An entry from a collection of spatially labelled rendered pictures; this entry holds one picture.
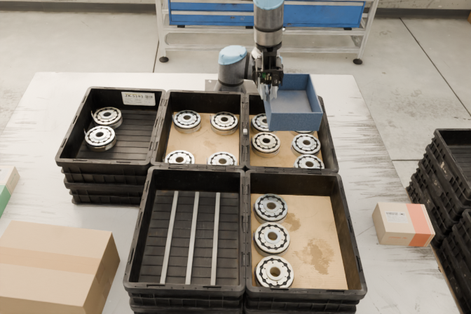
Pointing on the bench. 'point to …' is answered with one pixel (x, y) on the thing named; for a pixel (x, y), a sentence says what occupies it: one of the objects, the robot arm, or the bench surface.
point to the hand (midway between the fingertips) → (267, 95)
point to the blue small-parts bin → (294, 105)
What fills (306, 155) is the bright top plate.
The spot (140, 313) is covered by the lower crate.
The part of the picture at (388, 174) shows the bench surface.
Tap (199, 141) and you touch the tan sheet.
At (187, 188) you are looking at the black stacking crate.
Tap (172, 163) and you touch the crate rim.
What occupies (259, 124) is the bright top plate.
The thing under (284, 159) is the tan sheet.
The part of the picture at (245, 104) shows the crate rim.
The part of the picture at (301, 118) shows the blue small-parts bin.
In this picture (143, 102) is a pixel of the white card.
